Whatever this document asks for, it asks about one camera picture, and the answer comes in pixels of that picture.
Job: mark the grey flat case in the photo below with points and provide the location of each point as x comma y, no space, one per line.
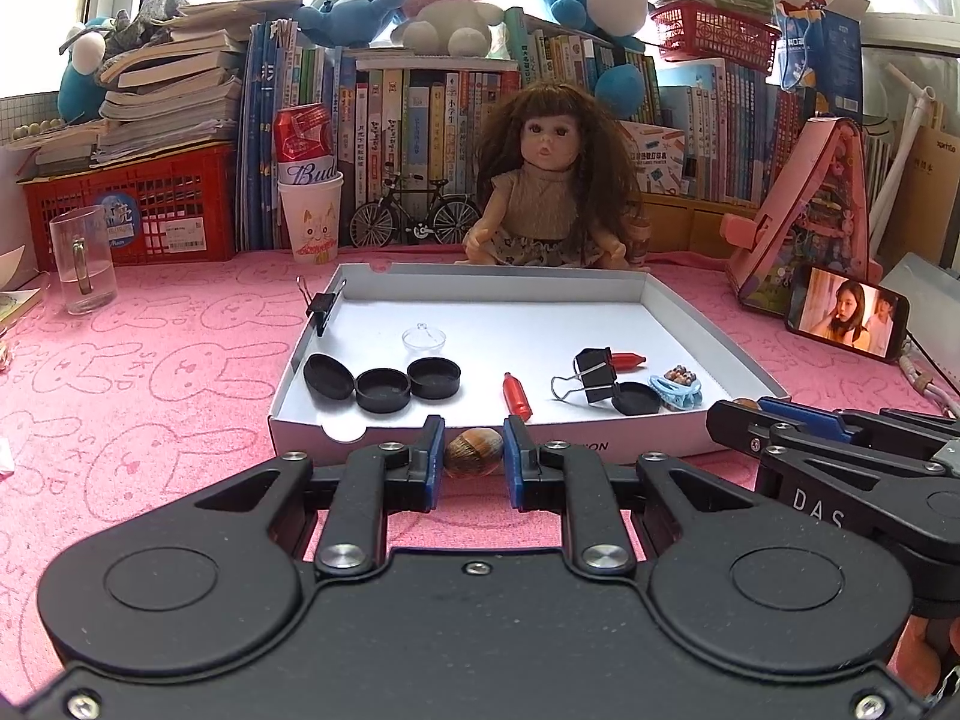
930,277

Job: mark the small red plastic basket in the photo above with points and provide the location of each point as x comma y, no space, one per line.
712,34

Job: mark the large red plastic basket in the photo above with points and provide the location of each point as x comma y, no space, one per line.
202,187

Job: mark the small black binder clip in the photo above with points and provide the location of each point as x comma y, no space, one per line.
322,307

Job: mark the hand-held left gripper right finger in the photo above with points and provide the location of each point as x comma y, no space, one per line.
514,465

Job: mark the grey plush toy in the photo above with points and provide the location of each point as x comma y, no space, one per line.
150,15

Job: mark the white plastic tube frame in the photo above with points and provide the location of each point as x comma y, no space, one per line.
911,135

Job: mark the long-haired doll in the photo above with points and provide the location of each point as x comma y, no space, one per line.
551,202

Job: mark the white cardboard box tray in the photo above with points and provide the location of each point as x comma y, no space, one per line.
510,315

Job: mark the small red plastic bottle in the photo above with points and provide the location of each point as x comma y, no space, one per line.
628,360
516,394

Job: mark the pencil-print cardboard box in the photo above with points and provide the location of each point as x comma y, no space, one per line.
660,157

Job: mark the red beer can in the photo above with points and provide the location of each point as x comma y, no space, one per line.
300,139

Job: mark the clear glass mug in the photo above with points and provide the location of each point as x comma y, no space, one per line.
94,292

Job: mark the stack of lying books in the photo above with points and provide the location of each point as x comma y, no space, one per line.
172,90

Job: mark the row of upright books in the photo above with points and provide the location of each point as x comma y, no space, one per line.
420,127
742,135

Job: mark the small blue plush toy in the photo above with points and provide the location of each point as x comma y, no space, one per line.
352,15

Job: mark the blue beaded hair clip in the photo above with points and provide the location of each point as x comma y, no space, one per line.
679,386

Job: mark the open booklet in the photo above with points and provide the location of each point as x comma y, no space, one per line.
19,307

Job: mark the pink rabbit-print cloth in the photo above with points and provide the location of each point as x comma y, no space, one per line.
150,390

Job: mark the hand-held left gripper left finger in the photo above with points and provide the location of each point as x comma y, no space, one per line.
433,465

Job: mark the black smartphone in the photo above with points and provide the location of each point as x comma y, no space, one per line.
847,311

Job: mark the blue and white plush toy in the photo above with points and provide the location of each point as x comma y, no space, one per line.
75,90

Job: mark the large black binder clip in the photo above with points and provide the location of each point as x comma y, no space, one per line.
596,371

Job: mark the brown cardboard box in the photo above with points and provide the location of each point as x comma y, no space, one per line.
930,195

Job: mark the clear plastic dome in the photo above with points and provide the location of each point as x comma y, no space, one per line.
424,339

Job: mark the wooden shelf unit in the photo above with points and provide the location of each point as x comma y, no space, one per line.
705,225

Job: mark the small brown-lid jar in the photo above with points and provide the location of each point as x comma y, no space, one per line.
641,247

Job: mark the white cat-print paper cup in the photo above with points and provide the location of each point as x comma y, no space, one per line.
311,225

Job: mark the black round lid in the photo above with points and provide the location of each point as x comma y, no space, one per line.
433,379
637,399
382,390
328,376

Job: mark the pink triangular toy box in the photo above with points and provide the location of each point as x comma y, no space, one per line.
795,187

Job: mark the black toy bicycle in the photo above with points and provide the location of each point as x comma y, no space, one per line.
420,229

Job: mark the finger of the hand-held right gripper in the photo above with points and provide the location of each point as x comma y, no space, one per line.
806,416
739,427

